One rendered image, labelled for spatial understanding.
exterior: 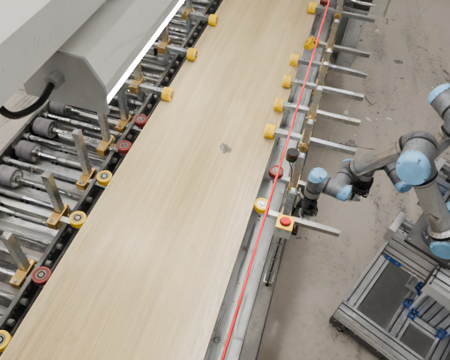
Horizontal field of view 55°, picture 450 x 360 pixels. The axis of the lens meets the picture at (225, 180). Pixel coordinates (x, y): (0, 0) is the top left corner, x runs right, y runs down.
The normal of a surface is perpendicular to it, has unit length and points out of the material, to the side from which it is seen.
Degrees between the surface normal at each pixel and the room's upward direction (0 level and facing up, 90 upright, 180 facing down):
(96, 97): 90
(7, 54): 90
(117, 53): 61
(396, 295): 0
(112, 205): 0
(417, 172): 84
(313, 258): 0
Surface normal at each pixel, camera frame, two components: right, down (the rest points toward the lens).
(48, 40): 0.95, 0.26
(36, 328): 0.06, -0.64
